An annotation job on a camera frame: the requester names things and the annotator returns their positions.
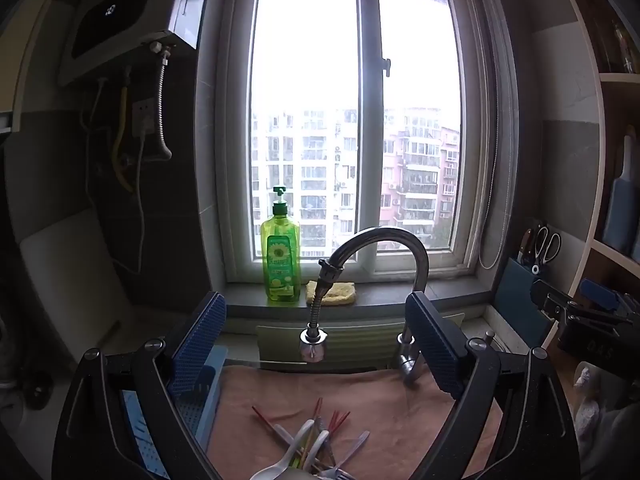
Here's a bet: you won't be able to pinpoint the chrome kitchen faucet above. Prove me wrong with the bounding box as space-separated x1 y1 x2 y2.
319 226 432 387

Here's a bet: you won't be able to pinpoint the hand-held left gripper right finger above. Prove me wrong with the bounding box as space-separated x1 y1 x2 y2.
404 291 583 480

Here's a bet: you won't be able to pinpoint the steel sink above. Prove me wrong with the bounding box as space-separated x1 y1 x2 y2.
227 312 493 374

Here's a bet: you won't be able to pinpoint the white cutting board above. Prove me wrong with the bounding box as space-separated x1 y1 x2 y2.
19 207 167 357

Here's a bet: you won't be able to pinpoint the engraved metal spoon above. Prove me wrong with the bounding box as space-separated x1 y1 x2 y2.
272 424 303 461

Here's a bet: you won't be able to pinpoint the kitchen scissors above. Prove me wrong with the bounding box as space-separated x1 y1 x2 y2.
530 225 562 275

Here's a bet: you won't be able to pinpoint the pink towel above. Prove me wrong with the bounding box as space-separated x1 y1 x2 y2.
205 362 503 480

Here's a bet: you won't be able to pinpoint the flexible faucet sprayer head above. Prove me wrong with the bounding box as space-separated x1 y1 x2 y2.
299 259 346 364

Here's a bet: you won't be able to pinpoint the wall water heater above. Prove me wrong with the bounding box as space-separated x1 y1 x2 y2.
57 0 213 86

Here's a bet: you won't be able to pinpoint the wall power outlet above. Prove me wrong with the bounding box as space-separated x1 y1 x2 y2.
132 99 156 139

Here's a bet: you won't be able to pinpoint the white power cable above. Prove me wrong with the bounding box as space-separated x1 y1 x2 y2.
111 125 151 277

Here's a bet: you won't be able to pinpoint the glass pot lid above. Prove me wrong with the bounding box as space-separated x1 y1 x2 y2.
0 360 61 431

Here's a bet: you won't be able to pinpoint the yellow hose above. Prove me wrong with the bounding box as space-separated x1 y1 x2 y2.
112 66 137 194

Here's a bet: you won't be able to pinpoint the dark-handled knife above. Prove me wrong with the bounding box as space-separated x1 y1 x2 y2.
519 228 536 267

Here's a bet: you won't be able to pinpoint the light blue cutting board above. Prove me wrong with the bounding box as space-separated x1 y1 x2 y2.
601 127 640 257

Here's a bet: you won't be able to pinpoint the yellow sponge cloth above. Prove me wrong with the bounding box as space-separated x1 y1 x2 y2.
305 280 357 306

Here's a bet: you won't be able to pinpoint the wall cabinet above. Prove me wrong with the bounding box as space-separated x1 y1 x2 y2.
0 0 76 134

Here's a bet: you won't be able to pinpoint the blue plastic drain basket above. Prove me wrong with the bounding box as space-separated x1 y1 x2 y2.
120 346 230 480

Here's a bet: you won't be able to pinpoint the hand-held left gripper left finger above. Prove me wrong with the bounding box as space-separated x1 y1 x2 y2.
52 290 228 480

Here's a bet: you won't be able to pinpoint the dark blue knife holder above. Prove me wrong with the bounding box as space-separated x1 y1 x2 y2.
492 257 557 357

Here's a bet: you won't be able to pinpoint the green dish soap bottle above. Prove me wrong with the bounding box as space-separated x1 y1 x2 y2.
260 186 302 304

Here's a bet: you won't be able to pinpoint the flexible metal hose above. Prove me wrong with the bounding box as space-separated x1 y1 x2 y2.
149 40 175 161

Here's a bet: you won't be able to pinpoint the white plastic bag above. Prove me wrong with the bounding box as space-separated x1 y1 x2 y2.
571 360 609 453

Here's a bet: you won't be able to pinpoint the window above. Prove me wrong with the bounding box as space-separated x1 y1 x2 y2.
197 0 521 288

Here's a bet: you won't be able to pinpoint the wooden shelf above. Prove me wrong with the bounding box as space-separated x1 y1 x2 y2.
550 0 640 313

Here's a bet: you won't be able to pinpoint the metal fork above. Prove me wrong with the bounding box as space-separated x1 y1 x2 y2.
319 431 372 480

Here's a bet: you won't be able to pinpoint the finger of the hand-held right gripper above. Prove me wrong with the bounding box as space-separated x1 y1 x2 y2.
580 279 640 318
530 280 587 328

